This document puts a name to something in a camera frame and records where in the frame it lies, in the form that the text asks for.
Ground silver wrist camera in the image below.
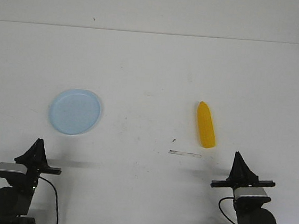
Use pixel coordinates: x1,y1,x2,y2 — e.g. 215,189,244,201
0,162,28,179
233,187,271,203

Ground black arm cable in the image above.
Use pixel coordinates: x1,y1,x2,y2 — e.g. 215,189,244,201
0,172,64,224
216,195,243,224

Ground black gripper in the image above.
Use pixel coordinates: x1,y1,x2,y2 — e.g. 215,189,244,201
6,138,62,193
210,151,276,209

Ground clear tape strip on table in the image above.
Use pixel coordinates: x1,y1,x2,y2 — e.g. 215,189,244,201
168,150,202,159

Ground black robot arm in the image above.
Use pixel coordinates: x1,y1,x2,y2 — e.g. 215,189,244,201
0,138,61,224
210,151,277,224

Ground yellow corn cob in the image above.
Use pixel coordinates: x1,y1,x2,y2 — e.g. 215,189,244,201
197,101,216,148

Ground light blue round plate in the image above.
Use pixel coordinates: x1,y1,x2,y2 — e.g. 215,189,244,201
48,89,102,135

